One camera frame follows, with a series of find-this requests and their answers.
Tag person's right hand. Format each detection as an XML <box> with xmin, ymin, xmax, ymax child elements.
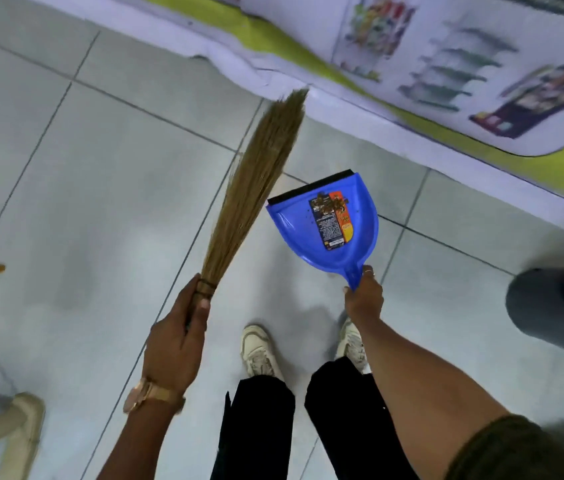
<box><xmin>344</xmin><ymin>265</ymin><xmax>385</xmax><ymax>327</ymax></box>

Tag person's left hand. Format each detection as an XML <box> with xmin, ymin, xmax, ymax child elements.
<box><xmin>142</xmin><ymin>274</ymin><xmax>212</xmax><ymax>397</ymax></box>

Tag blue plastic dustpan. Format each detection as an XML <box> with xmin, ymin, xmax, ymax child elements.
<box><xmin>266</xmin><ymin>169</ymin><xmax>380</xmax><ymax>291</ymax></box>

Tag straw hand broom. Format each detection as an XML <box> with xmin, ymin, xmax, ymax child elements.
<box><xmin>184</xmin><ymin>88</ymin><xmax>310</xmax><ymax>331</ymax></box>

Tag person's left forearm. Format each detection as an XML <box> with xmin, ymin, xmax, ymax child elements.
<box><xmin>96</xmin><ymin>395</ymin><xmax>186</xmax><ymax>480</ymax></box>

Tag person's right forearm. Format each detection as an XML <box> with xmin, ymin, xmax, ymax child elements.
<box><xmin>354</xmin><ymin>317</ymin><xmax>511</xmax><ymax>480</ymax></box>

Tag person's left beige sneaker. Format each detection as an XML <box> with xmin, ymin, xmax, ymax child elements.
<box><xmin>240</xmin><ymin>325</ymin><xmax>285</xmax><ymax>382</ymax></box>

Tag person's beige sneaker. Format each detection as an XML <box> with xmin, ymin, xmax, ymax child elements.
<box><xmin>335</xmin><ymin>319</ymin><xmax>371</xmax><ymax>374</ymax></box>
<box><xmin>240</xmin><ymin>325</ymin><xmax>285</xmax><ymax>382</ymax></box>

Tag person's right beige sneaker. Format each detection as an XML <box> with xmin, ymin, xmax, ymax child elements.
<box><xmin>335</xmin><ymin>319</ymin><xmax>371</xmax><ymax>374</ymax></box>

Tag rose gold wristwatch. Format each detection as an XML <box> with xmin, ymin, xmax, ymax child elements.
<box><xmin>122</xmin><ymin>377</ymin><xmax>187</xmax><ymax>415</ymax></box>

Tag black trousers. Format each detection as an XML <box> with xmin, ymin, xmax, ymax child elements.
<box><xmin>210</xmin><ymin>357</ymin><xmax>421</xmax><ymax>480</ymax></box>

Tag grey round bin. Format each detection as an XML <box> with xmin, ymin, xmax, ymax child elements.
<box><xmin>505</xmin><ymin>261</ymin><xmax>564</xmax><ymax>363</ymax></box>

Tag dark olive sleeve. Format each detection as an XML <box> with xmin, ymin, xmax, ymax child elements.
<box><xmin>444</xmin><ymin>414</ymin><xmax>564</xmax><ymax>480</ymax></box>

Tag white and green printed banner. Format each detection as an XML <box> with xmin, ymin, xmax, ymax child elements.
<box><xmin>17</xmin><ymin>0</ymin><xmax>564</xmax><ymax>231</ymax></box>

